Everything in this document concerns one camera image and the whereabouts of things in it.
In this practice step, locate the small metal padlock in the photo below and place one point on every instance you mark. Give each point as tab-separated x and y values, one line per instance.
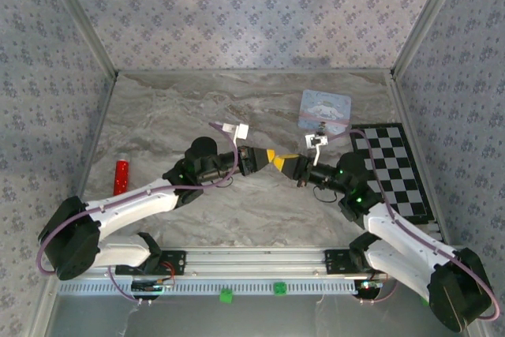
322	127

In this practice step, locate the blue cartoon dog diary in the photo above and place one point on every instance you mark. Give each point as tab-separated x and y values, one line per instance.
325	108

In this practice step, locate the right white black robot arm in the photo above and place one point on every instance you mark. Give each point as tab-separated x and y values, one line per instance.
398	242

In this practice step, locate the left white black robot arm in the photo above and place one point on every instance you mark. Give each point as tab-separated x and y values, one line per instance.
130	204

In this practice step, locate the black white checkerboard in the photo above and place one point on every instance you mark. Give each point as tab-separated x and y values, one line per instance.
394	163

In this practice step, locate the red glitter tube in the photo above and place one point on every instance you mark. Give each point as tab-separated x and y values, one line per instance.
121	177

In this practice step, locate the small circuit board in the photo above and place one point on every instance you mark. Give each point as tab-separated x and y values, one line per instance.
369	286
152	287

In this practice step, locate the green plastic block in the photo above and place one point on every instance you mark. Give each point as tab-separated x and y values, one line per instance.
280	288
226	296
424	301

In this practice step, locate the grey metal panel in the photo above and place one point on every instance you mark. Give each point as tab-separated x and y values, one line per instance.
252	317

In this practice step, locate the aluminium side rail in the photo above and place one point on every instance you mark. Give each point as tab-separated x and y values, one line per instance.
94	139
418	147

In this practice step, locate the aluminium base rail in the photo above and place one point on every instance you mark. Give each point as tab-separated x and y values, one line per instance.
252	262

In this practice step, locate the aluminium frame post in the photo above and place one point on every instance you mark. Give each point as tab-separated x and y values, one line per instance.
84	17
428	17

